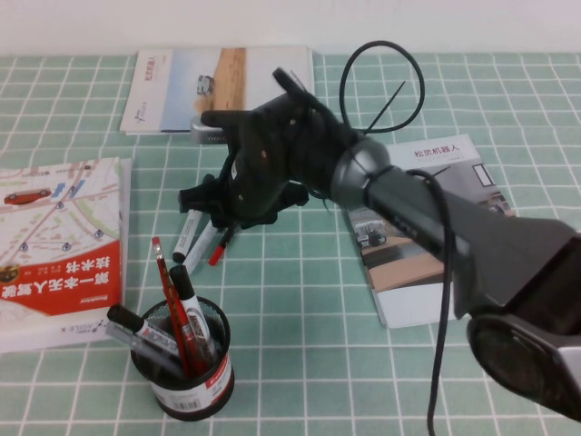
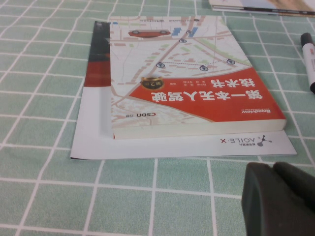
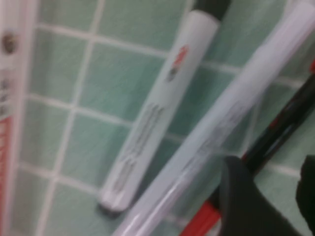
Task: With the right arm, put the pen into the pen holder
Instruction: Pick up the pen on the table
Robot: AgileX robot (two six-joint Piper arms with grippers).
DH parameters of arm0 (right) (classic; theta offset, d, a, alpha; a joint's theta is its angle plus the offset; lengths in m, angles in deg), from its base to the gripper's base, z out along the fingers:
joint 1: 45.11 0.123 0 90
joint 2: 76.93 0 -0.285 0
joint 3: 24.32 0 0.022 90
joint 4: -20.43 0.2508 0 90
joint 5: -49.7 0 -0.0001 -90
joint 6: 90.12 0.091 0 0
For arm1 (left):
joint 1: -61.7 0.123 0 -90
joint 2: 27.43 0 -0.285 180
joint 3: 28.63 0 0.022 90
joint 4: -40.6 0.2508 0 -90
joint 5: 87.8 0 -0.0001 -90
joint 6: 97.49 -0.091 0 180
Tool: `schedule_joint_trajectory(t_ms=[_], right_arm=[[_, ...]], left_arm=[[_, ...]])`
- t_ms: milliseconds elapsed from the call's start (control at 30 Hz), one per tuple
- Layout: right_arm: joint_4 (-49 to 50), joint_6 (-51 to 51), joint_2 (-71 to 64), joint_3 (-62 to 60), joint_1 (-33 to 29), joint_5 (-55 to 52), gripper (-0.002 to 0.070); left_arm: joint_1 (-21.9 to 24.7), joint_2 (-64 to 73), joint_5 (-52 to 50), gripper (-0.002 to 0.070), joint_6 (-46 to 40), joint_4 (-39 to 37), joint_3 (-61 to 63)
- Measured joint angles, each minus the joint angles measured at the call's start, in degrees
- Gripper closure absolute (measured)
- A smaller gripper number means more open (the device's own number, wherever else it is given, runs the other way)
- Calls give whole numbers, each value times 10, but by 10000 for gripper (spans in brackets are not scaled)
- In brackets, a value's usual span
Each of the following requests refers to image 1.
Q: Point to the black mesh pen holder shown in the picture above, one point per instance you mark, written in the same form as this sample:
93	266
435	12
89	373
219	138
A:
190	404

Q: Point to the robot classroom photo brochure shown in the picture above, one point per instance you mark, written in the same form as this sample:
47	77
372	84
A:
408	281

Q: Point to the red map cover book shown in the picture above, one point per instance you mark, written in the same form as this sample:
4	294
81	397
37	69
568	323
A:
59	272

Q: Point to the black cap red label marker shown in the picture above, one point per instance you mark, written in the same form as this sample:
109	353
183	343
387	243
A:
184	286
125	316

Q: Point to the desert car photo brochure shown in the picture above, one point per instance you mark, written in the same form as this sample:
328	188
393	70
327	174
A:
181	91

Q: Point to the green checkered tablecloth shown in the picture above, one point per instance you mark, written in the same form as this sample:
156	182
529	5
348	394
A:
290	318

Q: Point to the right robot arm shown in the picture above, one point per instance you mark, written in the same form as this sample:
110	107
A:
499	236

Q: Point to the thin red pen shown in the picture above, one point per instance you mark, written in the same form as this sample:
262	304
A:
160	263

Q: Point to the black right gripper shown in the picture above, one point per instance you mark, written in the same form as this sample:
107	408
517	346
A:
258	172

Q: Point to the red and black pen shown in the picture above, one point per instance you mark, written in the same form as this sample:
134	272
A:
218	252

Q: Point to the black zip tie loop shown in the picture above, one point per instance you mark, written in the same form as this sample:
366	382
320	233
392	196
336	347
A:
383	131

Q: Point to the all white marker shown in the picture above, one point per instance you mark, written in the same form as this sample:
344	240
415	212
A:
199	247

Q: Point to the red transparent gel pen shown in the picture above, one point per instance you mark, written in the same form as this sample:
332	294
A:
190	345

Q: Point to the black cap white marker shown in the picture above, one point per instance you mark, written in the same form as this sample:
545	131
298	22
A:
185	240

